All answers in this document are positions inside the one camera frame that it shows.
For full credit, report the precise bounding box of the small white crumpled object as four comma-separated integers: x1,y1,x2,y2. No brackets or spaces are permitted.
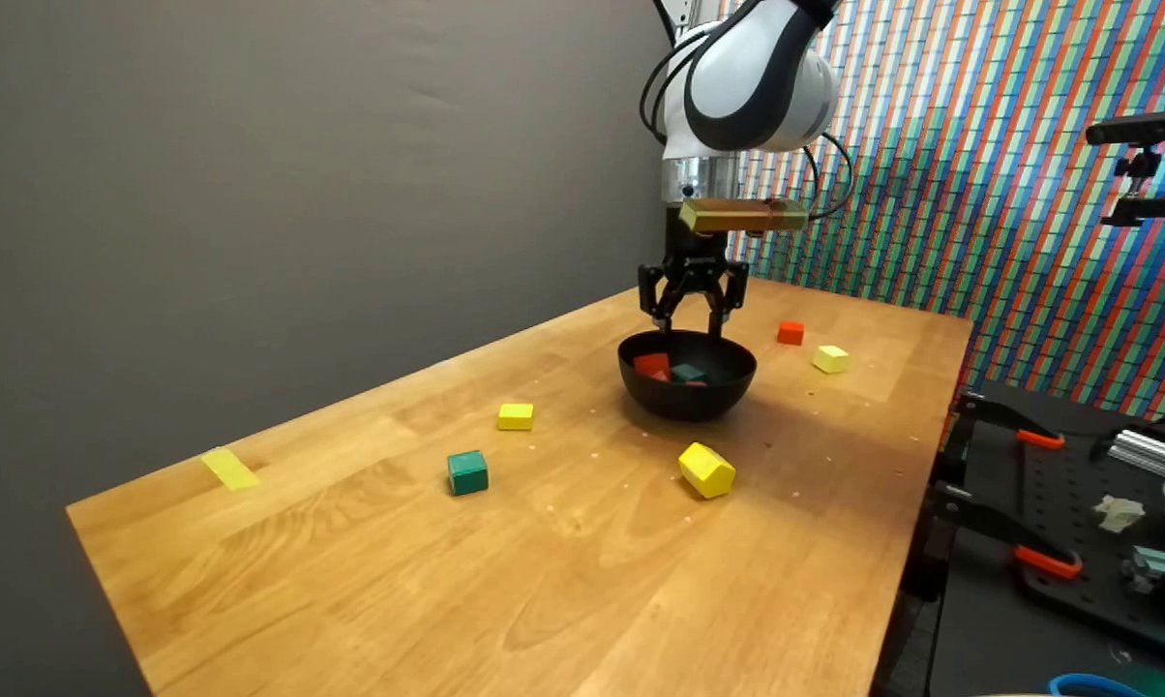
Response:
1090,493,1150,536

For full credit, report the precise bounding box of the green block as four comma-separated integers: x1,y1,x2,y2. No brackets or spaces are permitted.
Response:
439,445,492,499

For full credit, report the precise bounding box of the black clamp orange handle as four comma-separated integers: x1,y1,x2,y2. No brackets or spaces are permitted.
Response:
949,385,1071,455
923,475,1088,586

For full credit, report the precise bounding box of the small yellow block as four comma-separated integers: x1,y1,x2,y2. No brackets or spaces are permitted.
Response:
495,400,541,437

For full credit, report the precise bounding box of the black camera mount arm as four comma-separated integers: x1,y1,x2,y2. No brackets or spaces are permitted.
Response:
1078,109,1165,231

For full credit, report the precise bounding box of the yellow-green block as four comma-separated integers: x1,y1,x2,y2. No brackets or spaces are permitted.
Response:
808,340,856,380

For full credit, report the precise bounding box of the yellow tape strip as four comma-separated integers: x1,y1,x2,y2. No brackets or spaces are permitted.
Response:
198,445,264,495

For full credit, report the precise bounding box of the black bowl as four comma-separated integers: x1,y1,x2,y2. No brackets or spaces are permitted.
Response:
613,329,757,427

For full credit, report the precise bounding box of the grey fabric backdrop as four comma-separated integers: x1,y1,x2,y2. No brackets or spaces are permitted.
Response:
0,0,745,697

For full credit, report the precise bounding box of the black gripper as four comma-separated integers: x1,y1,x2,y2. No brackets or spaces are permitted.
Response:
639,207,753,340

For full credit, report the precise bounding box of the black perforated board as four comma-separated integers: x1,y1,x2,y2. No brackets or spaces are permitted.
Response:
866,380,1165,697

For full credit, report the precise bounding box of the multicolour patterned backdrop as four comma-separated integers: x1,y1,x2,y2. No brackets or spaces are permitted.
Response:
660,0,1165,427

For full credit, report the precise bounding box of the large yellow block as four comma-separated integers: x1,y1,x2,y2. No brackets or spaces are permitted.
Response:
674,437,742,504

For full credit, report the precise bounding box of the white ribbed part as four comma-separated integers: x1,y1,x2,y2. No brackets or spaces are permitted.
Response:
1104,427,1165,478

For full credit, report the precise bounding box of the tan wrist camera plate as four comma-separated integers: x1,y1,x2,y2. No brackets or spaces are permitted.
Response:
675,192,812,240

